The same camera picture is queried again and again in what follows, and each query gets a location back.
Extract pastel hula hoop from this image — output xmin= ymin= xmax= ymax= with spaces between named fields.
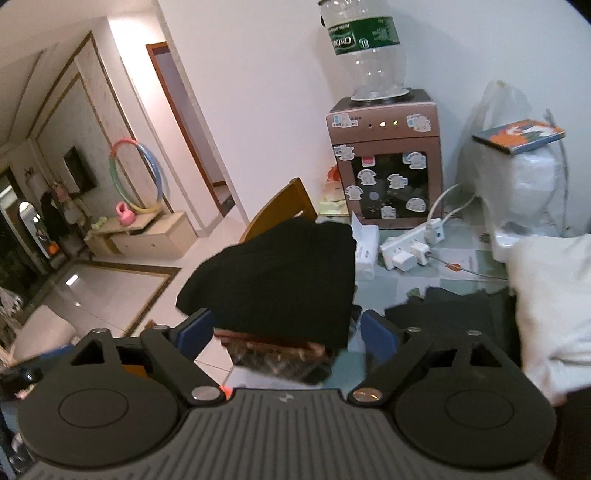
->
xmin=108 ymin=141 xmax=164 ymax=215

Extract light wooden cabinet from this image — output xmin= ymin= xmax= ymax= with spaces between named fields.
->
xmin=83 ymin=211 xmax=199 ymax=260

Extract pink kettlebell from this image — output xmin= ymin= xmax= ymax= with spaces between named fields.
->
xmin=115 ymin=202 xmax=137 ymax=228

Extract white cable orange tag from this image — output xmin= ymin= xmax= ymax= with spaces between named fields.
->
xmin=429 ymin=251 xmax=509 ymax=280

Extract black wall television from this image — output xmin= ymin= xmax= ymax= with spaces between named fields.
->
xmin=63 ymin=145 xmax=99 ymax=195

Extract plaid folded garment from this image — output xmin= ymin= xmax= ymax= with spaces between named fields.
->
xmin=231 ymin=351 xmax=334 ymax=387

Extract cream white fleece garment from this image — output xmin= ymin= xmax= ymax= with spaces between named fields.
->
xmin=505 ymin=233 xmax=591 ymax=407

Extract white seat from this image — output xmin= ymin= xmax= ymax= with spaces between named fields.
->
xmin=7 ymin=302 xmax=79 ymax=365

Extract white power strip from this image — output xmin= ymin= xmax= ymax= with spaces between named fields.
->
xmin=379 ymin=220 xmax=446 ymax=273

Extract thick black folded clothes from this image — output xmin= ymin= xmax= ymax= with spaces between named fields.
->
xmin=383 ymin=286 xmax=520 ymax=370

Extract oval standing mirror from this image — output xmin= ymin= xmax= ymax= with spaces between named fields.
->
xmin=17 ymin=200 xmax=51 ymax=259

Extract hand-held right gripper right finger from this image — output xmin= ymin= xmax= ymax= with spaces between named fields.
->
xmin=348 ymin=310 xmax=504 ymax=408

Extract brown framed doorway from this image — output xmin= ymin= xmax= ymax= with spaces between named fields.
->
xmin=145 ymin=41 xmax=237 ymax=217

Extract clear water bottle green label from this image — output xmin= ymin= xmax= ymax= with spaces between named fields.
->
xmin=318 ymin=0 xmax=411 ymax=102

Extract wooden chair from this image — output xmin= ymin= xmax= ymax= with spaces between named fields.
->
xmin=238 ymin=178 xmax=319 ymax=245

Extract orange snack packet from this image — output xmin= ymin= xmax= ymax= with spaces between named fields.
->
xmin=323 ymin=165 xmax=345 ymax=204

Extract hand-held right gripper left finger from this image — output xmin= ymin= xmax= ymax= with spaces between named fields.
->
xmin=69 ymin=308 xmax=222 ymax=408

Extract pink water dispenser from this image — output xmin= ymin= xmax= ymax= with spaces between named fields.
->
xmin=325 ymin=89 xmax=445 ymax=230

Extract white plastic bag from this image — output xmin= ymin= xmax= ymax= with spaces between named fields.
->
xmin=459 ymin=80 xmax=566 ymax=264

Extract black pants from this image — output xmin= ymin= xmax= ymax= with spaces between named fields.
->
xmin=175 ymin=217 xmax=358 ymax=352

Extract brown patterned folded garment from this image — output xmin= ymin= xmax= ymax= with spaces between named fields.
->
xmin=226 ymin=339 xmax=335 ymax=365

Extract illustrated book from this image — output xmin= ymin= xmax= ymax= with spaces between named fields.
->
xmin=471 ymin=119 xmax=566 ymax=157

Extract dark hanging coat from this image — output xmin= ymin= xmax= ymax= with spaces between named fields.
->
xmin=39 ymin=189 xmax=70 ymax=243

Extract pale green packet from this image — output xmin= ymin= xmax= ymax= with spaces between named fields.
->
xmin=318 ymin=198 xmax=349 ymax=217

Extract white tissue pack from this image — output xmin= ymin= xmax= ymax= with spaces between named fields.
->
xmin=350 ymin=211 xmax=382 ymax=281

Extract grey thin rod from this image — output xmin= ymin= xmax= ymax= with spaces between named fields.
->
xmin=542 ymin=108 xmax=571 ymax=236

